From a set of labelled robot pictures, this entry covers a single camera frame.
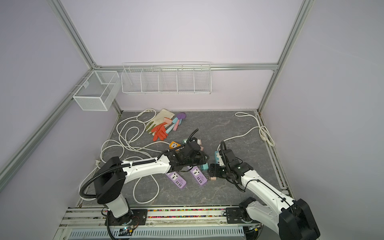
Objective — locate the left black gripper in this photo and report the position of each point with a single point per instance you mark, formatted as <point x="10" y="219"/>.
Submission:
<point x="203" y="158"/>

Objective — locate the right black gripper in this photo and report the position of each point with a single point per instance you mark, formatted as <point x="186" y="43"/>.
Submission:
<point x="214" y="170"/>

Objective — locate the orange power strip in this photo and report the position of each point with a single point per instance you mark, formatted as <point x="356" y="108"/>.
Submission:
<point x="174" y="146"/>

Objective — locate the purple power strip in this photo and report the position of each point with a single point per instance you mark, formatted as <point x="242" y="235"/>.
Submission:
<point x="177" y="179"/>
<point x="199" y="176"/>

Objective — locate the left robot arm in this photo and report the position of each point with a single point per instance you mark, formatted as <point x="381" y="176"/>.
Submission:
<point x="107" y="183"/>

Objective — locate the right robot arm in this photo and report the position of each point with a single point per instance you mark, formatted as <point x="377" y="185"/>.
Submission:
<point x="291" y="219"/>

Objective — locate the pastel silicone utensils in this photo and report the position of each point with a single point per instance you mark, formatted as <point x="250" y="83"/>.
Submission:
<point x="176" y="122"/>

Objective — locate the beige and red glove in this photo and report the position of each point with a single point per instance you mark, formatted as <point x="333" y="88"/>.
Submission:
<point x="157" y="125"/>

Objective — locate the white mesh box basket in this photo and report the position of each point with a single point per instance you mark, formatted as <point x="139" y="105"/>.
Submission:
<point x="98" y="91"/>

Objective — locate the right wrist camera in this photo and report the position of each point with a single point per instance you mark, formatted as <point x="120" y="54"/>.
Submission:
<point x="221" y="162"/>

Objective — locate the white wire shelf basket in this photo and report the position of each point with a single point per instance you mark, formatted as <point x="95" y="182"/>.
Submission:
<point x="162" y="78"/>

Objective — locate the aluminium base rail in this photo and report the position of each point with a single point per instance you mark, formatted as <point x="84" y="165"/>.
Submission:
<point x="164" y="223"/>

